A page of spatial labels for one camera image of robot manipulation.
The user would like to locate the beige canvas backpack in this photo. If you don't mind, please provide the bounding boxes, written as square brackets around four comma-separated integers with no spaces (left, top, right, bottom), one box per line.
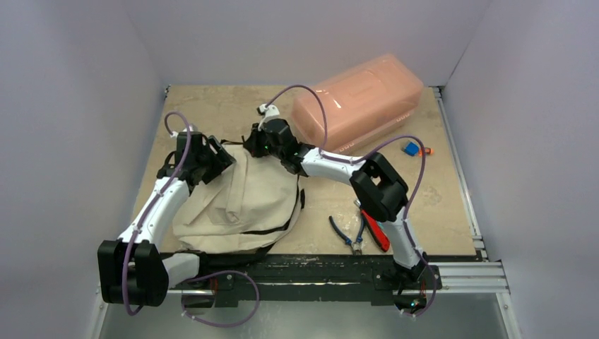
[172,143,305,254]

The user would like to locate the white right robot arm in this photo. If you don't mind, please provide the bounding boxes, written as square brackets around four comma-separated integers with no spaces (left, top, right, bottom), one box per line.
[242,119,428,287]

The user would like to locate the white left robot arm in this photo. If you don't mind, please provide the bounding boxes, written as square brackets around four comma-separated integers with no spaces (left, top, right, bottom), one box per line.
[97,131,235,307]

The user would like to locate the translucent pink plastic box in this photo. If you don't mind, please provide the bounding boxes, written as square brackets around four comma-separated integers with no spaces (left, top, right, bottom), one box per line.
[290,54,424,154]

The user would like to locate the orange blue small item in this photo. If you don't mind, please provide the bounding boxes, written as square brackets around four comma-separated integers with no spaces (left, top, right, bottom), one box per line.
[403,142,434,157]

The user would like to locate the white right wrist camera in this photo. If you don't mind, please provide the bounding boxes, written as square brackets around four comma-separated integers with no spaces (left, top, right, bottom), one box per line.
[256,104,280,131]

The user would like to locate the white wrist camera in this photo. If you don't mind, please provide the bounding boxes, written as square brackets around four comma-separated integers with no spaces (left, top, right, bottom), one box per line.
[169,125,197,138]
[256,104,280,131]

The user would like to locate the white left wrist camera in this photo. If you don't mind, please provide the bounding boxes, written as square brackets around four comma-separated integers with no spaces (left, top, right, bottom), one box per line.
[169,125,197,138]

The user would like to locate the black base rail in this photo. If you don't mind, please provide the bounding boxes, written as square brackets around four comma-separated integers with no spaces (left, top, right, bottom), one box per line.
[174,254,442,310]

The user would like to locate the blue handled pliers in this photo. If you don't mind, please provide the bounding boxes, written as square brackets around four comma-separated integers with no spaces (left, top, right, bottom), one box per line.
[328,215,367,256]

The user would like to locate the red handled cutter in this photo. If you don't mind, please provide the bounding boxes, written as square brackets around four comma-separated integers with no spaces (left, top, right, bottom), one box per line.
[360,209,391,253]

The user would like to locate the aluminium frame rail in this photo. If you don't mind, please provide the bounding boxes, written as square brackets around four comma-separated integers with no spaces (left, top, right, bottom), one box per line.
[432,87,509,294]

